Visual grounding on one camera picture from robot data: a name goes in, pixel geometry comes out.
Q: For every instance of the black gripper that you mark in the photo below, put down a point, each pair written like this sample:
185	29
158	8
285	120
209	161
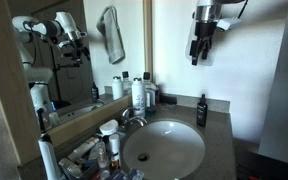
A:
205	30

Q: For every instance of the white round jar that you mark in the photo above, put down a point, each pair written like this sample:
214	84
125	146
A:
108	127

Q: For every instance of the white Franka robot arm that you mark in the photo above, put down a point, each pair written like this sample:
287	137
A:
208	12

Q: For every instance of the white sink basin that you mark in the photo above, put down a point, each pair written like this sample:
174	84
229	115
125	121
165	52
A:
170	150

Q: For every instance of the black spray bottle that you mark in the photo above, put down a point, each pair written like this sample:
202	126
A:
202	112

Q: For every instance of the blue mouthwash bottle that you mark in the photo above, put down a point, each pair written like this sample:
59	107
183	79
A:
150	95

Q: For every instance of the tall white bottle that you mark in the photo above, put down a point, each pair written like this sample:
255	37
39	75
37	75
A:
138	98

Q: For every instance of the chrome faucet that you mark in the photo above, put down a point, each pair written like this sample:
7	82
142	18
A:
134	118

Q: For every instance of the white upright tube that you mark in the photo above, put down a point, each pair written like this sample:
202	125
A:
114	150

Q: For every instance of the black stand platform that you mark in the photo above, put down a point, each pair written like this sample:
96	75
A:
267	166

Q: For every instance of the wood framed mirror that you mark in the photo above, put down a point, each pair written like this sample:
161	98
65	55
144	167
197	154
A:
64	66

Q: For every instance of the blue packet stack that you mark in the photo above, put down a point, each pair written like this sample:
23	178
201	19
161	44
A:
127	175

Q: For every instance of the small clear bottle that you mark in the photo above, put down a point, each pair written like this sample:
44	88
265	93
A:
102	156

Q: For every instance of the white toothpaste tube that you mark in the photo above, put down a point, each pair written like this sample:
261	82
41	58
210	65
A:
82	149

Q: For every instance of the clear plastic bottle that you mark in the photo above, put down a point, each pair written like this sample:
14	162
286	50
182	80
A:
70	167

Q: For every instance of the electric toothbrush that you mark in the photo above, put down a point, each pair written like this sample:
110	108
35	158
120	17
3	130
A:
49	156

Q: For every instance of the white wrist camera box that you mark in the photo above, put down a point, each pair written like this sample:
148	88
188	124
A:
229	24

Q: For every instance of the black box at wall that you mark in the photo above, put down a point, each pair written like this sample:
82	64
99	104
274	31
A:
169	99

